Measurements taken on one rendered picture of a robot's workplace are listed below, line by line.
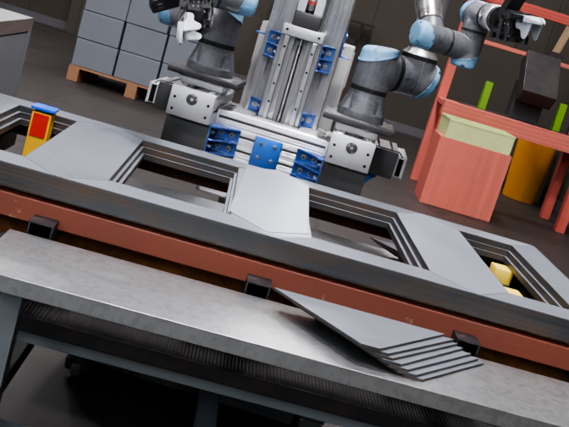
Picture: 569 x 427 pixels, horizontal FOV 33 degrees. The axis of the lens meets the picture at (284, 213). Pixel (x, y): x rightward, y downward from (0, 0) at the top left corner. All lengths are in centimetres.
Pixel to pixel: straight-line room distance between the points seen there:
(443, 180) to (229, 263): 647
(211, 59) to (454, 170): 555
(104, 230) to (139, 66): 745
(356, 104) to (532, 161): 754
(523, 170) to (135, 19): 432
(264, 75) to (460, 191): 536
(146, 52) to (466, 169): 325
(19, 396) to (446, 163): 589
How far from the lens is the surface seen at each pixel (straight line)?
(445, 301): 201
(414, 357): 179
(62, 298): 168
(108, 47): 944
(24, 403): 294
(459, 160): 835
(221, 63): 298
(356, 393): 215
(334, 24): 314
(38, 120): 253
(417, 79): 301
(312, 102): 317
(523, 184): 1045
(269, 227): 201
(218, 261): 196
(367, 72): 295
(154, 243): 196
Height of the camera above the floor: 132
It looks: 12 degrees down
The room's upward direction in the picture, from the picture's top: 17 degrees clockwise
